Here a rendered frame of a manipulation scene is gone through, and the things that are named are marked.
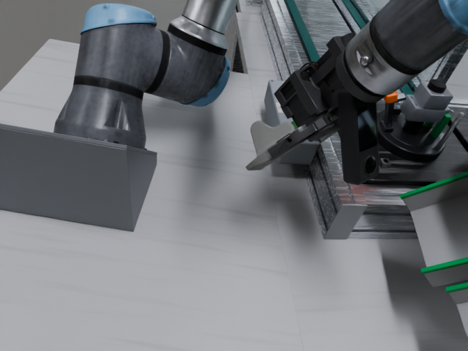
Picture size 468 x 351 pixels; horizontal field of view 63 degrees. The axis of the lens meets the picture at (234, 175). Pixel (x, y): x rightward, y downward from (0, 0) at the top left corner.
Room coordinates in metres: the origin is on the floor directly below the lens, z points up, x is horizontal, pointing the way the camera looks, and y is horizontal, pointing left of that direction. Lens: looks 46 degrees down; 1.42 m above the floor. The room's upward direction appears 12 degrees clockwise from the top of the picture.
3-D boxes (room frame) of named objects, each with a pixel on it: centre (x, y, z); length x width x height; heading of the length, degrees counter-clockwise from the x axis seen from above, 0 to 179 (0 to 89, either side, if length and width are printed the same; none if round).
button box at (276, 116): (0.67, -0.09, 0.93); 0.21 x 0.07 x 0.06; 13
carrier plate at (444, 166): (0.64, -0.32, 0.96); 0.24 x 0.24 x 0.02; 13
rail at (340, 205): (0.87, -0.11, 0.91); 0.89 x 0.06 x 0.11; 13
